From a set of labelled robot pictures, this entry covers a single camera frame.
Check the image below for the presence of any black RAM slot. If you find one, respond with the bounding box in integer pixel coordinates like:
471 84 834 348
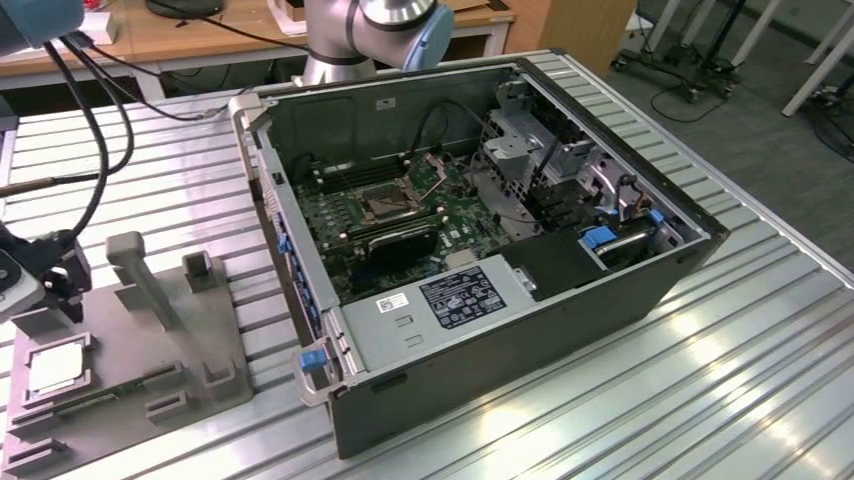
325 218 445 247
329 212 443 241
317 169 409 189
320 175 411 195
314 163 407 183

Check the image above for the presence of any black monitor base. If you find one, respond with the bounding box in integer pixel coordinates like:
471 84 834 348
144 0 226 20

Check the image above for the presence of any silver CPU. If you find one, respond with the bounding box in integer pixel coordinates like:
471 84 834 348
25 343 89 396

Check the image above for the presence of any metal socket cover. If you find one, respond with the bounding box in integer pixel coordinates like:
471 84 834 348
399 153 459 201

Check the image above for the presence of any CPU socket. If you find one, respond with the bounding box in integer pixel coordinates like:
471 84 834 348
356 182 419 224

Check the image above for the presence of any silver power supply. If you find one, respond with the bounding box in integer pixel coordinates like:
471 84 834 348
329 252 539 374

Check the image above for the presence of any black plastic shroud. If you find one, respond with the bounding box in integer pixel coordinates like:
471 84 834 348
499 232 612 302

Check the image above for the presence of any silver drive cage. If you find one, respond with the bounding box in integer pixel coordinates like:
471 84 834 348
477 77 599 184

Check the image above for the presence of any grey parts rack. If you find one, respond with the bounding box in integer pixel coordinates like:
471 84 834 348
0 230 256 476

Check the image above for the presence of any white table leg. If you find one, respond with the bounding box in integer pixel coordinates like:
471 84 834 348
779 27 854 119

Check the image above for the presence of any black PC case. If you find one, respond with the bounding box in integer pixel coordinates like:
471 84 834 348
228 55 729 460

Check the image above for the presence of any black internal cable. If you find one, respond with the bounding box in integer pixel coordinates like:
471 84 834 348
405 99 492 157

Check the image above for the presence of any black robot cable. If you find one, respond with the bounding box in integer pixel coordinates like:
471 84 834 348
42 39 112 241
0 32 137 199

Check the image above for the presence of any thin cable with plug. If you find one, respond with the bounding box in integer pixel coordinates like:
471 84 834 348
72 32 221 122

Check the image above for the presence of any small white box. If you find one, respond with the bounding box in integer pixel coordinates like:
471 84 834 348
78 12 113 46

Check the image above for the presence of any black graphics card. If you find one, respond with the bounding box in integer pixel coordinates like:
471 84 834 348
345 223 443 297

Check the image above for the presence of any white cardboard box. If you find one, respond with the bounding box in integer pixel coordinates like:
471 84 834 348
265 0 312 36

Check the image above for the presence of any wooden cabinet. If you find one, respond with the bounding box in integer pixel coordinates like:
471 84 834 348
512 0 636 80

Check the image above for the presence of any wooden desk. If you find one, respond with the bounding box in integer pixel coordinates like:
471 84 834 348
0 0 519 99

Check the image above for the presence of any green motherboard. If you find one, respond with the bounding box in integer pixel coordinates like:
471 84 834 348
292 152 512 307

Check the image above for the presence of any black wheeled stand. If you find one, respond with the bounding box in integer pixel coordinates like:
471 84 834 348
611 0 745 104

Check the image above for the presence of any green RAM stick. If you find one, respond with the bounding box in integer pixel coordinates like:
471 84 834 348
56 368 172 417

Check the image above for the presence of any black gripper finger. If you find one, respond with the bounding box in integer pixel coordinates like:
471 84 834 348
38 233 93 326

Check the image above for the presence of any blue disk latch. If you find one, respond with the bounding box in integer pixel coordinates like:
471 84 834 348
577 225 615 251

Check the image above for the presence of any black disk bay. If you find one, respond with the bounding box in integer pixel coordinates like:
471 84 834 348
576 219 701 275

